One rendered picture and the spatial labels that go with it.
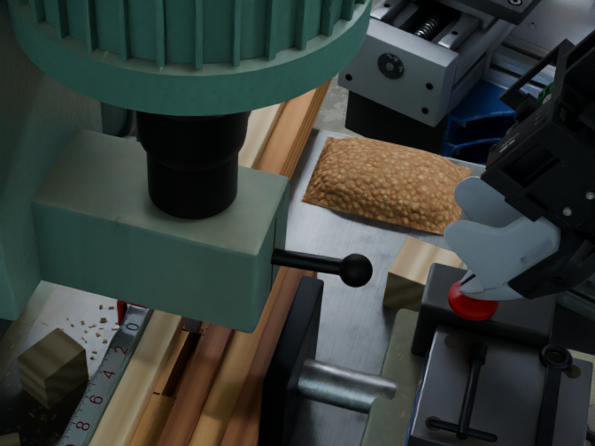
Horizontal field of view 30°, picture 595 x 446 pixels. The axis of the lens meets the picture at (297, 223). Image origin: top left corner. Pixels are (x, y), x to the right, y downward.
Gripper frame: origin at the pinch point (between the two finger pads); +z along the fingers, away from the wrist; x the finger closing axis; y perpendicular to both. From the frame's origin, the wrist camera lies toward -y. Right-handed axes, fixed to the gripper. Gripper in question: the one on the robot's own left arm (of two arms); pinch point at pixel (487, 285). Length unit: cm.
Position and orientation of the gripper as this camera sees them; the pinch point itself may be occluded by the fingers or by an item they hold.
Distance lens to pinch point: 66.4
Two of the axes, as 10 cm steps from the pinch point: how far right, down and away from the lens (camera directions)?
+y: -8.0, -5.5, -2.3
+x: -2.7, 6.7, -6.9
